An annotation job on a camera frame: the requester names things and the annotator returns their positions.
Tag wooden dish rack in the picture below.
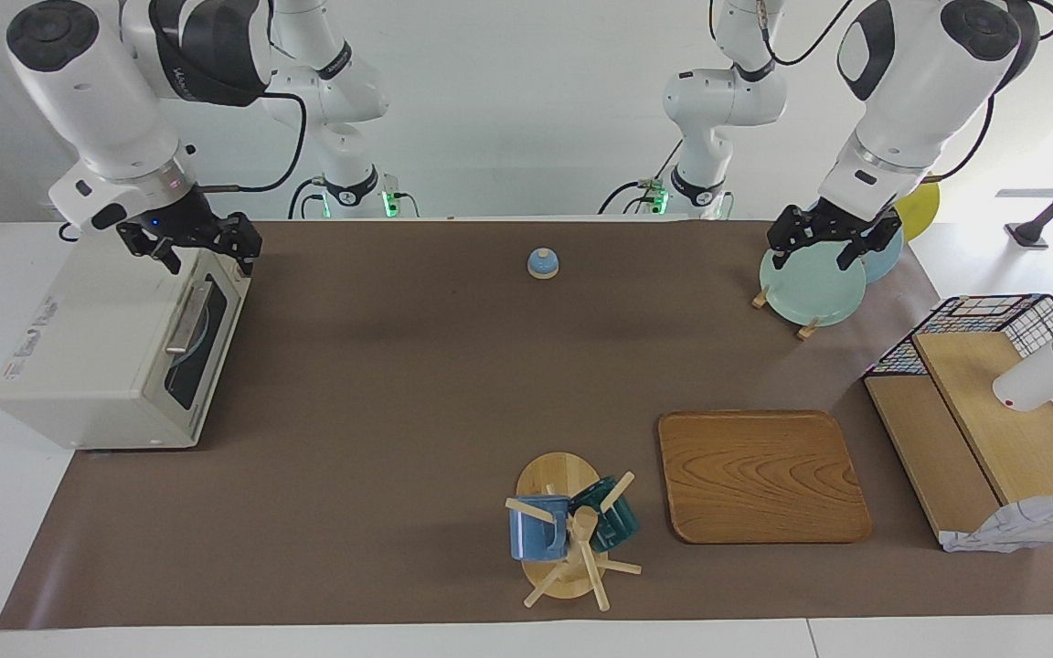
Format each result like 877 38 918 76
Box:
751 283 820 341

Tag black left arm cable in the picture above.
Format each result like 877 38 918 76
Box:
709 0 1053 175

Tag wooden serving tray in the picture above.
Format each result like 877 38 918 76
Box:
657 409 873 546

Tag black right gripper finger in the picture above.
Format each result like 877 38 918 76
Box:
118 225 182 275
227 212 263 275

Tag pale green racked plate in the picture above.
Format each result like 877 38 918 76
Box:
759 239 867 327

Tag wire basket with wooden shelves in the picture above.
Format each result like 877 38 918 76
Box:
863 294 1053 554

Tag white cup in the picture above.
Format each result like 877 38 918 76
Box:
992 311 1053 412

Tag yellow racked plate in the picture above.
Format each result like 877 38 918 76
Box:
894 174 941 242

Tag dark green ceramic mug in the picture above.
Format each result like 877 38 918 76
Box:
569 475 641 553

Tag light blue racked plate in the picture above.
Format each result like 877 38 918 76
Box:
856 224 905 284

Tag cream toaster oven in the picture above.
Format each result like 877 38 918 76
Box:
0 219 253 451

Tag brown table mat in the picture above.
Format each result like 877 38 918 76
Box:
0 218 1053 631

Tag blue ceramic mug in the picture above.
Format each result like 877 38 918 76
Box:
509 494 573 562

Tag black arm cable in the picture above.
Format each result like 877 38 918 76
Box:
709 0 1053 175
193 90 310 193

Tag wooden mug tree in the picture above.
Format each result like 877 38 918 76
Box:
504 451 644 611

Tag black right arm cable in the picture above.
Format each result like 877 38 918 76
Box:
193 90 310 193

